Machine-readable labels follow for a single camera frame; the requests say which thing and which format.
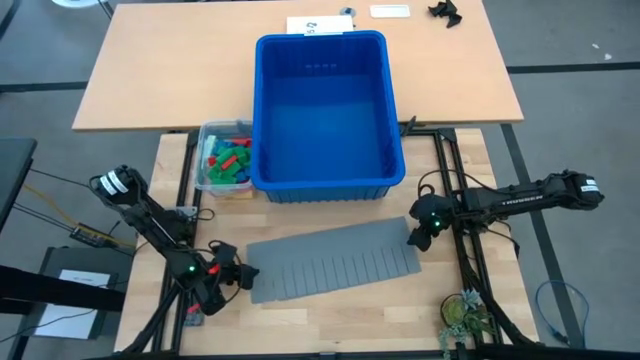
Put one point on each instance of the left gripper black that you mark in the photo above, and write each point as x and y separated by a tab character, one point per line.
227	280

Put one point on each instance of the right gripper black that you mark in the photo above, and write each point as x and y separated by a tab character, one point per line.
431	212

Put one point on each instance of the grey slotted divider panel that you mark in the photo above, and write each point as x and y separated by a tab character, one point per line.
330	260

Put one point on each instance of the clear plastic container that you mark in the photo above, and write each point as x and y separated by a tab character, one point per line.
200	180

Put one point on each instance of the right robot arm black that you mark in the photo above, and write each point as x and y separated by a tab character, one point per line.
525	197

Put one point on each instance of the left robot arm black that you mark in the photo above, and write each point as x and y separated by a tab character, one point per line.
150	220

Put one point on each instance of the artificial potted plant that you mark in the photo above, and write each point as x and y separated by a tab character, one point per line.
457	312

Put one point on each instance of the blue block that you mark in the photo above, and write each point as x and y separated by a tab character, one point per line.
242	175

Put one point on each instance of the green block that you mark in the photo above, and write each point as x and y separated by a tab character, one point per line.
220	172
237	154

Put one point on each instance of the black clamp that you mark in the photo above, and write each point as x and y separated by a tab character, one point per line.
407	126

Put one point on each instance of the small red block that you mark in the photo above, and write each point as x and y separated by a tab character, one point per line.
230	162

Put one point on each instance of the blue plastic bin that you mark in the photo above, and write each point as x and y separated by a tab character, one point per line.
325	125

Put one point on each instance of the white paper note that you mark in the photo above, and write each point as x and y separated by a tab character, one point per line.
85	278

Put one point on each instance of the black beam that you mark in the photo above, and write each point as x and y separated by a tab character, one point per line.
50	290

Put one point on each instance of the black equipment case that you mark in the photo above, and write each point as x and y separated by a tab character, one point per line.
50	260

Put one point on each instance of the light wooden desk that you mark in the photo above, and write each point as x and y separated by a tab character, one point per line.
175	75

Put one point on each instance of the white bin label strip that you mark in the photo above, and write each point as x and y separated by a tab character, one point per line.
325	33

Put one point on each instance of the white paper sheet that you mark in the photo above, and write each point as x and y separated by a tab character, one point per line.
320	22

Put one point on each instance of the grey desk grommet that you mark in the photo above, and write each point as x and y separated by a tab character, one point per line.
346	11

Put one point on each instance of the black side desk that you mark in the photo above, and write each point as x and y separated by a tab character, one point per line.
15	175

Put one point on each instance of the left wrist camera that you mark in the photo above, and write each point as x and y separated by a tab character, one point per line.
225	252

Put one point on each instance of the black plastic bracket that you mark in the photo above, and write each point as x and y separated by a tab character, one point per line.
447	12

